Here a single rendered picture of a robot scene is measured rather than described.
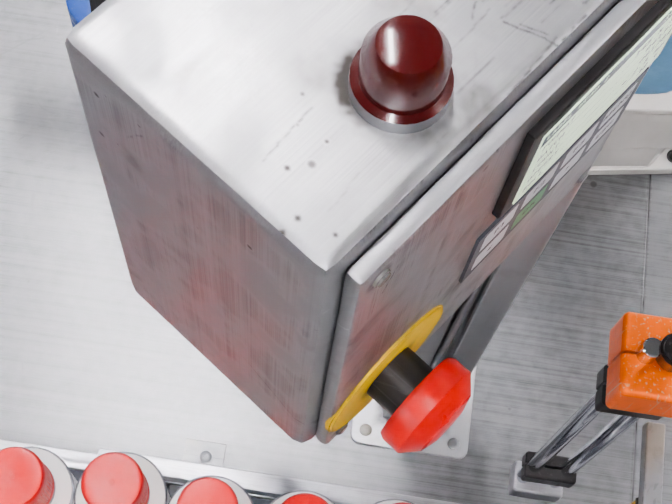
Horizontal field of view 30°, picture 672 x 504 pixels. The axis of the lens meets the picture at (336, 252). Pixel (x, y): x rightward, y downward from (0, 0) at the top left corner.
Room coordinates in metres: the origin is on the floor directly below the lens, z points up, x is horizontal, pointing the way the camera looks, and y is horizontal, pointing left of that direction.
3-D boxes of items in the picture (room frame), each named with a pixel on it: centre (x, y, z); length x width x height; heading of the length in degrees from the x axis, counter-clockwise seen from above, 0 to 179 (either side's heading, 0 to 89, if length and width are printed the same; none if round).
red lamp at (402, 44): (0.15, -0.01, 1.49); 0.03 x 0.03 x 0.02
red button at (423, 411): (0.12, -0.04, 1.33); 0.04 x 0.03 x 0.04; 145
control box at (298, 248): (0.20, -0.01, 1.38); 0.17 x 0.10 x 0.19; 145
